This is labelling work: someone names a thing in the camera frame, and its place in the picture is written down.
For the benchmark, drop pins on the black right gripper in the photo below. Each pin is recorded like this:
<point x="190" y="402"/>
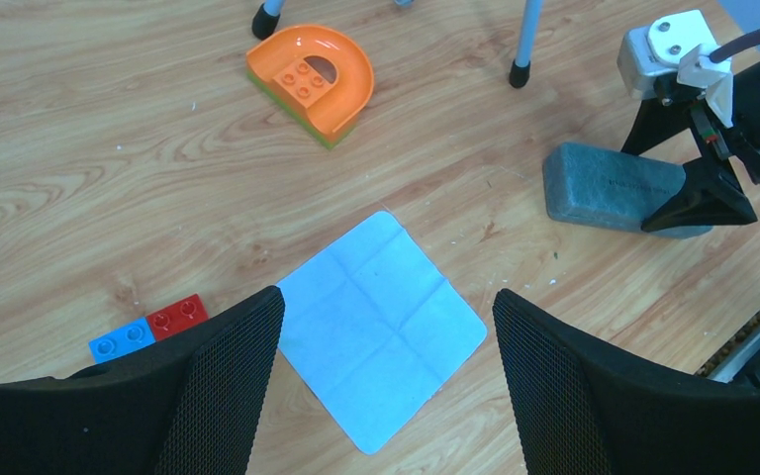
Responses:
<point x="711" y="194"/>

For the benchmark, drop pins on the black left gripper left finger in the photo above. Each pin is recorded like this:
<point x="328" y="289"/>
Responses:
<point x="189" y="404"/>

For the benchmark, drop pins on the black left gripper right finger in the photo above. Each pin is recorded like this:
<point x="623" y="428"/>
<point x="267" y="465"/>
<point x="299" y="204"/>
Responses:
<point x="585" y="406"/>

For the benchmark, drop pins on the light blue cleaning cloth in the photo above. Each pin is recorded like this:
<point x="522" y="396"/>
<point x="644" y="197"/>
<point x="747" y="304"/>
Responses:
<point x="374" y="329"/>

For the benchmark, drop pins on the stacked colourful toy bricks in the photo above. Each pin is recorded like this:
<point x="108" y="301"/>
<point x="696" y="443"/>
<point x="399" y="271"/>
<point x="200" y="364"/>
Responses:
<point x="144" y="331"/>

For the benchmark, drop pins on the orange D-shaped toy block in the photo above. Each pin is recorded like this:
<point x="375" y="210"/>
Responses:
<point x="318" y="75"/>

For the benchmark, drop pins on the grey tripod stand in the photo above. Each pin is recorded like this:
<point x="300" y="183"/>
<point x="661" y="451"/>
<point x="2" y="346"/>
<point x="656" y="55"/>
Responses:
<point x="268" y="14"/>

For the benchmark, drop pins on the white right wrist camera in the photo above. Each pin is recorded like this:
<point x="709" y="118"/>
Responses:
<point x="679" y="44"/>

